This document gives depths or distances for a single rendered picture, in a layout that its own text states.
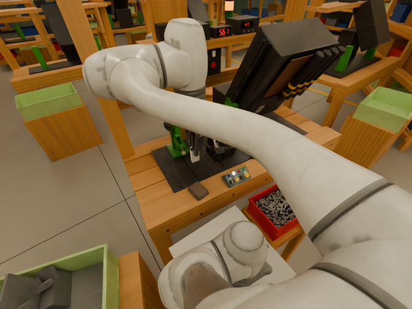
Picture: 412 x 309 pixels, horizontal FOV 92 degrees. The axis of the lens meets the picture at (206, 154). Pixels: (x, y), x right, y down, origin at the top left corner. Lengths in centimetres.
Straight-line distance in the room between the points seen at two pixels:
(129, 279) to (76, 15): 117
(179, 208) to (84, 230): 143
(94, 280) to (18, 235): 170
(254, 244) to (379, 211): 52
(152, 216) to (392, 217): 98
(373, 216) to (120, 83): 43
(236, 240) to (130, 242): 152
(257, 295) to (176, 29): 48
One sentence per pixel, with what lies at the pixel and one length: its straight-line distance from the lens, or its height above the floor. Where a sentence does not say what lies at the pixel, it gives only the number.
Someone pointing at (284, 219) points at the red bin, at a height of 88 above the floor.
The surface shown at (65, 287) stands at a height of 88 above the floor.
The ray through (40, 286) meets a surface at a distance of 108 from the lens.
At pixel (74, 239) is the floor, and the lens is 236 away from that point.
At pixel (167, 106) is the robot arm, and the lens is 35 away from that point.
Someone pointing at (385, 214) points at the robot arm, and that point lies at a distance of 22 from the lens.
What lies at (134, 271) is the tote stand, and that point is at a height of 79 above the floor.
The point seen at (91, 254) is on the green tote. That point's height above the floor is 93.
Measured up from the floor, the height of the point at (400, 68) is 73.
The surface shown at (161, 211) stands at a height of 90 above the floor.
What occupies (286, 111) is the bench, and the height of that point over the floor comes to 88.
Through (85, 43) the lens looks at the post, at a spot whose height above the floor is 158.
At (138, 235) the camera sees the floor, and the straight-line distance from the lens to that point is 211.
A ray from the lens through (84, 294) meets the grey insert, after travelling 110.
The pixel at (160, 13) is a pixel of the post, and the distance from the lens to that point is 122.
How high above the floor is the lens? 180
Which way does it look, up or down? 42 degrees down
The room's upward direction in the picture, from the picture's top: 2 degrees counter-clockwise
